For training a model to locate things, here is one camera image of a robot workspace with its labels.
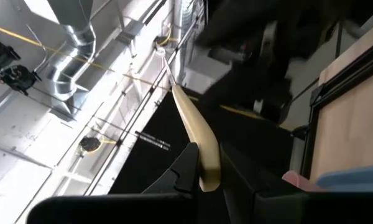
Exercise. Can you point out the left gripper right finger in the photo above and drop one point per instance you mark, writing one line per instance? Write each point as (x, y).
(245, 193)

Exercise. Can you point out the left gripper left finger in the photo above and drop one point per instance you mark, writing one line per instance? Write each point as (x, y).
(180, 174)

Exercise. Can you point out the pink plastic cup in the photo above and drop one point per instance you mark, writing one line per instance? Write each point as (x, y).
(298, 182)

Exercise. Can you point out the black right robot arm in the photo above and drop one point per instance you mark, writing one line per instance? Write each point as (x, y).
(298, 12)

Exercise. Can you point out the blue plastic tray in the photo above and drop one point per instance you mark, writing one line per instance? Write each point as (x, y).
(351, 179)

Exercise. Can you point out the silver ventilation duct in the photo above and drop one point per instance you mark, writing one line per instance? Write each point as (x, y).
(74, 46)

